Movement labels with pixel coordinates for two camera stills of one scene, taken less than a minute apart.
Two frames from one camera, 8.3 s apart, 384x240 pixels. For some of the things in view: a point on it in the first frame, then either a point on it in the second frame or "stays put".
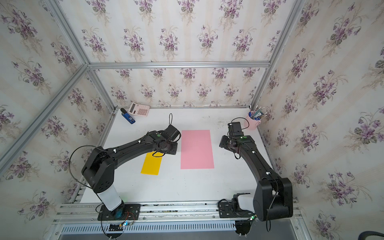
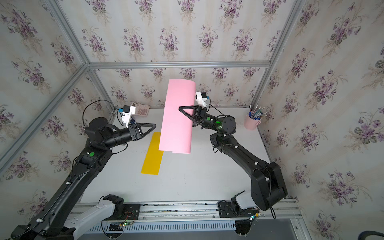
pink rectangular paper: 196,150 to 176,133
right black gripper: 223,142 to 199,121
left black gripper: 174,151 to 135,134
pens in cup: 256,114 stays put
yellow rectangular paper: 152,164 stays put
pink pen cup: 251,123 stays put
